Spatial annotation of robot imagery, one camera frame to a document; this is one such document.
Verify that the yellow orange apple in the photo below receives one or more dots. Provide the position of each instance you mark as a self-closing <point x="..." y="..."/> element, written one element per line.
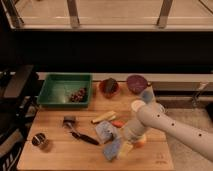
<point x="141" y="142"/>

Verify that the small metal can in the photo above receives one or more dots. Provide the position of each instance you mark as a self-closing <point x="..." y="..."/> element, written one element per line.
<point x="39" y="140"/>

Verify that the dark grapes bunch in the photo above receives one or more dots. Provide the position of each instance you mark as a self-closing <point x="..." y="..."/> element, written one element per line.
<point x="78" y="96"/>

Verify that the blue grey cloth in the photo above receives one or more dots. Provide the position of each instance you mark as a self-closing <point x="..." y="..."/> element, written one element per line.
<point x="106" y="131"/>

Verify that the white plastic cup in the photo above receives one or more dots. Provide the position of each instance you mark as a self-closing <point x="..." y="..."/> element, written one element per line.
<point x="135" y="105"/>

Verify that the wooden cutting board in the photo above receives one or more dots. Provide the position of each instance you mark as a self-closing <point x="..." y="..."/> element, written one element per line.
<point x="65" y="153"/>

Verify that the blue sponge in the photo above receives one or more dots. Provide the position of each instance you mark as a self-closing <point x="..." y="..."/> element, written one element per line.
<point x="111" y="150"/>

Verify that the green plastic tray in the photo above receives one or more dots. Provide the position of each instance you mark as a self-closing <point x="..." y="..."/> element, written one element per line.
<point x="57" y="88"/>

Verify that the orange carrot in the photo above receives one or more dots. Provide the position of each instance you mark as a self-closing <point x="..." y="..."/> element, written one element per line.
<point x="117" y="123"/>

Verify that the black equipment on left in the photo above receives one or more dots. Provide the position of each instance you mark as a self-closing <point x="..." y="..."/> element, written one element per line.
<point x="17" y="96"/>

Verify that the window frame rail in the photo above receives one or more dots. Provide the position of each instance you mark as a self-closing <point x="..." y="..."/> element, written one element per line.
<point x="109" y="15"/>

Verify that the blue small cup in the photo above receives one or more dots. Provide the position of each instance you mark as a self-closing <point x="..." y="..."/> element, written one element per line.
<point x="147" y="95"/>

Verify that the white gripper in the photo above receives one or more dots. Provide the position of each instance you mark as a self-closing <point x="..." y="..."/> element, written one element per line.
<point x="132" y="131"/>

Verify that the red bowl with dark item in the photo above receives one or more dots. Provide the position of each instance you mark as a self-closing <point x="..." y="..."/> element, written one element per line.
<point x="108" y="87"/>

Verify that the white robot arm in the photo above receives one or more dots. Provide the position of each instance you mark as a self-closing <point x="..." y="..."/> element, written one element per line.
<point x="152" y="115"/>

